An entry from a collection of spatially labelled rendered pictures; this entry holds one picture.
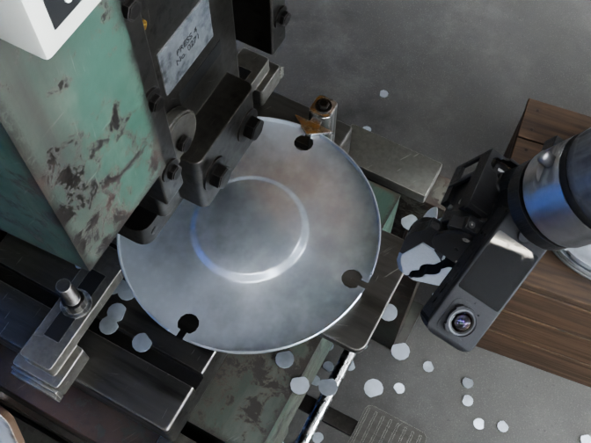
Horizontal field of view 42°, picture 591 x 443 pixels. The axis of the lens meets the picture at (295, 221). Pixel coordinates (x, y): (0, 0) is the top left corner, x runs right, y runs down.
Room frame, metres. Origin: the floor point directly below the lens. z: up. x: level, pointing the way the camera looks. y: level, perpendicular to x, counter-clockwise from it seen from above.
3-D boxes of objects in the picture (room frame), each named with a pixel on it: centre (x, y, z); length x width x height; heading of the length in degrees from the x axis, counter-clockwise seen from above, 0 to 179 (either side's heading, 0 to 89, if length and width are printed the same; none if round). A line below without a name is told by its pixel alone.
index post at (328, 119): (0.53, -0.03, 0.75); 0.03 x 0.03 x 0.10; 62
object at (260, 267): (0.38, 0.05, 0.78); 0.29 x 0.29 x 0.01
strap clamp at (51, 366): (0.29, 0.24, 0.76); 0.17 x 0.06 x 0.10; 152
